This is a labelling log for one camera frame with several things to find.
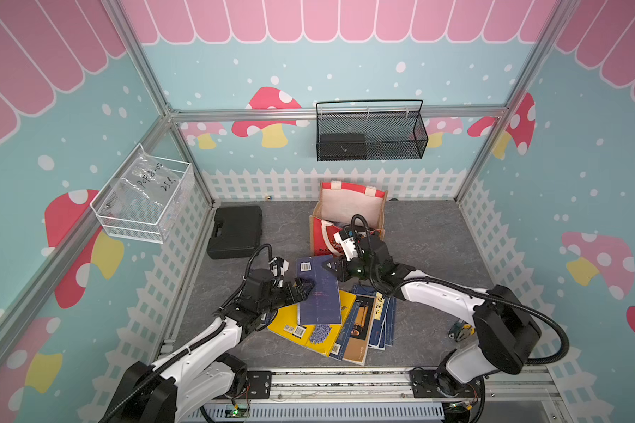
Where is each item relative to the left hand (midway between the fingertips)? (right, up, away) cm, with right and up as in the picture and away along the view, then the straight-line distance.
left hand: (306, 291), depth 82 cm
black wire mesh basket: (+15, +57, +16) cm, 61 cm away
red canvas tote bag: (+10, +29, +18) cm, 36 cm away
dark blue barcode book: (+5, -4, -3) cm, 7 cm away
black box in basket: (+10, +48, +9) cm, 50 cm away
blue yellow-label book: (+23, -9, -1) cm, 25 cm away
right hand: (+6, +9, -2) cm, 11 cm away
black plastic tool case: (-30, +18, +23) cm, 42 cm away
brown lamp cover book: (+14, -14, -4) cm, 21 cm away
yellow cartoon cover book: (-6, -10, +1) cm, 12 cm away
